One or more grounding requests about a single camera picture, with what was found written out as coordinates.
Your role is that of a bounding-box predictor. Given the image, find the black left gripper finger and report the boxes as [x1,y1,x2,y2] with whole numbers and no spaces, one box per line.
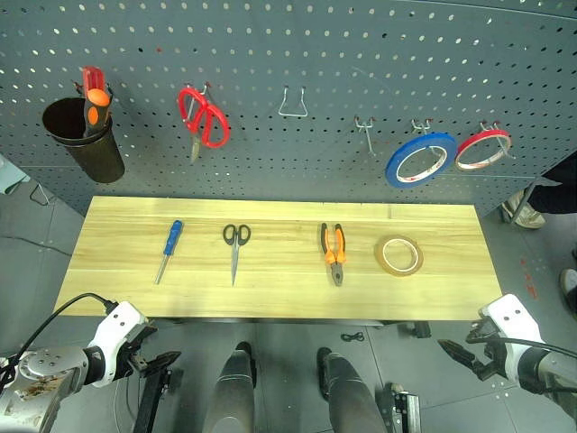
[144,355,181,375]
[146,351,183,366]

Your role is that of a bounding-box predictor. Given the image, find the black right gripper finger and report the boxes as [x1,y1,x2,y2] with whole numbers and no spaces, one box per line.
[437,339,478,364]
[438,342,476,370]

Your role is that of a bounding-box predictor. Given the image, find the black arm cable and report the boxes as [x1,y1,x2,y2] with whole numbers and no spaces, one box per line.
[0,292,120,376]
[499,336,577,358]

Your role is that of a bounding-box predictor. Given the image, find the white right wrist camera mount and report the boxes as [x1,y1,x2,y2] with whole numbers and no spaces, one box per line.
[478,293,547,381]

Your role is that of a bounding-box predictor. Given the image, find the orange and black tool handle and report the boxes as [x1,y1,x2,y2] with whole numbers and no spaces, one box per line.
[82,88,111,139]

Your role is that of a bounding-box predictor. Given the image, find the grey metal pegboard panel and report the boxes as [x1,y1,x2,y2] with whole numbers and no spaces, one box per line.
[0,0,577,218]

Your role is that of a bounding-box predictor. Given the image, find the white object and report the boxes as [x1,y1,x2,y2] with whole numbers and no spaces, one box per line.
[0,154,29,196]

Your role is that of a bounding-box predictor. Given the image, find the blue handled screwdriver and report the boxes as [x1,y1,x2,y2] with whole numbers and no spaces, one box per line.
[154,219,185,286]

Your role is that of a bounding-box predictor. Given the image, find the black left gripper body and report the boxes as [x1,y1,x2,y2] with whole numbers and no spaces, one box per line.
[118,321,160,379]

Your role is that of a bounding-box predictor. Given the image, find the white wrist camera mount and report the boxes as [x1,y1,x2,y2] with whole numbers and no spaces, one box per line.
[87,300,151,389]
[478,293,547,381]

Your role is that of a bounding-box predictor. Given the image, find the black handled scissors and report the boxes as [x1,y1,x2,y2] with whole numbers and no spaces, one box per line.
[222,223,252,288]

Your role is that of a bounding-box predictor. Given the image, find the beige shoe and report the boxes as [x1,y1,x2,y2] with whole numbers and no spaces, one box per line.
[500,189,547,230]

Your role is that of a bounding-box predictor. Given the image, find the black cup holder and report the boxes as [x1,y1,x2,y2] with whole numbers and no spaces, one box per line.
[41,97,126,184]

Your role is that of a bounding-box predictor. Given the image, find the dark shoe with white sole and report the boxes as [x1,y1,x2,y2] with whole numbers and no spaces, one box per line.
[558,267,577,304]

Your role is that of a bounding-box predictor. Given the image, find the clear tan tape roll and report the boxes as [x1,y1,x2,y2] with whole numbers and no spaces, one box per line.
[373,234,426,278]

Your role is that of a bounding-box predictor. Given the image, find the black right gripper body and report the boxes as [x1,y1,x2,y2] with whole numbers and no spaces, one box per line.
[465,317,509,382]

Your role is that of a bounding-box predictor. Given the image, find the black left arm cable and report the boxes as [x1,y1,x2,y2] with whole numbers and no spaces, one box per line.
[0,292,120,376]

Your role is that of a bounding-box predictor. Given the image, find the dark grey rounded leg shell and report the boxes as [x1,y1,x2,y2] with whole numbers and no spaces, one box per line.
[204,341,259,433]
[316,345,389,433]

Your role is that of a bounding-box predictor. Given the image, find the red utility knife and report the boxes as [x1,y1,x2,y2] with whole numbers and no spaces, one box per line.
[81,66,107,98]

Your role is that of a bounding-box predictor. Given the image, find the red handled scissors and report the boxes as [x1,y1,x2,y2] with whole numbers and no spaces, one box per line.
[177,85,231,164]

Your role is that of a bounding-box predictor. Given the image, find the black trouser leg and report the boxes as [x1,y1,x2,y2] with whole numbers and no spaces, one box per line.
[526,150,577,216]

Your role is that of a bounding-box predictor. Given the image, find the silver wire loop holder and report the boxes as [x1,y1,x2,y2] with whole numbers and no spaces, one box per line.
[277,86,309,119]

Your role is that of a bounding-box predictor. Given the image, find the black metal stand bar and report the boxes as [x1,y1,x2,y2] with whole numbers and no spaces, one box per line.
[132,367,187,433]

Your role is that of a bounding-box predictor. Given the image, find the black and silver stand bar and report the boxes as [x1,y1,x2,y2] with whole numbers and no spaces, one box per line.
[382,382,423,433]

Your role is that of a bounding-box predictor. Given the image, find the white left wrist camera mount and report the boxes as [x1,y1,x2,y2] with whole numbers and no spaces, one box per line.
[87,300,151,389]

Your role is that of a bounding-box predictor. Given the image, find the blue tape roll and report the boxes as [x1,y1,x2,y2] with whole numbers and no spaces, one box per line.
[384,132,457,189]

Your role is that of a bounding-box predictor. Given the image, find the orange and black pliers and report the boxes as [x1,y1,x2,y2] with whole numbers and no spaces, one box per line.
[319,222,349,288]

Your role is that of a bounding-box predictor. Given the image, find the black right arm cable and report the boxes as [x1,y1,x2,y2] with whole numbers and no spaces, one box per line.
[499,336,577,358]

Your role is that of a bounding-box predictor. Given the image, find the red tape roll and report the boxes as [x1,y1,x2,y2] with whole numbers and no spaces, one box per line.
[453,129,514,173]

